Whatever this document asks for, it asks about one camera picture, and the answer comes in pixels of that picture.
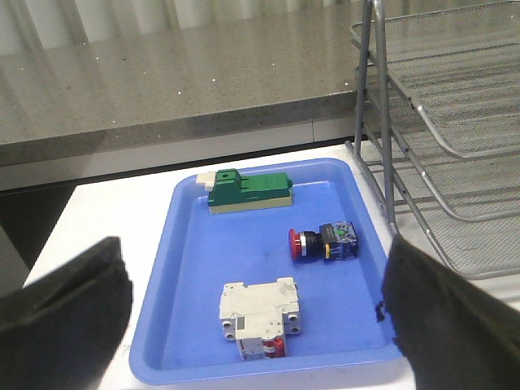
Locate green electrical module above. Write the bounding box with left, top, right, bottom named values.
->
left=196, top=169, right=293, bottom=215

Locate left gripper black covered left finger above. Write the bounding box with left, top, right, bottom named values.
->
left=1, top=236, right=133, bottom=389

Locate grey stone counter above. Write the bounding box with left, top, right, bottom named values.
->
left=1, top=2, right=362, bottom=167

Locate blue plastic tray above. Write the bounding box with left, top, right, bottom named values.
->
left=129, top=158, right=401, bottom=389

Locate silver wire rack frame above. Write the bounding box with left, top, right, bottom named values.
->
left=348, top=0, right=449, bottom=264

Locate left gripper black covered right finger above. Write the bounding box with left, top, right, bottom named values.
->
left=382, top=235, right=519, bottom=389

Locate silver mesh tray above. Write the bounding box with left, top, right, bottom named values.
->
left=357, top=162, right=520, bottom=280
left=349, top=0, right=520, bottom=159
left=389, top=97, right=519, bottom=222

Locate red emergency stop button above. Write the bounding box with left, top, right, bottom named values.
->
left=288, top=221, right=358, bottom=261

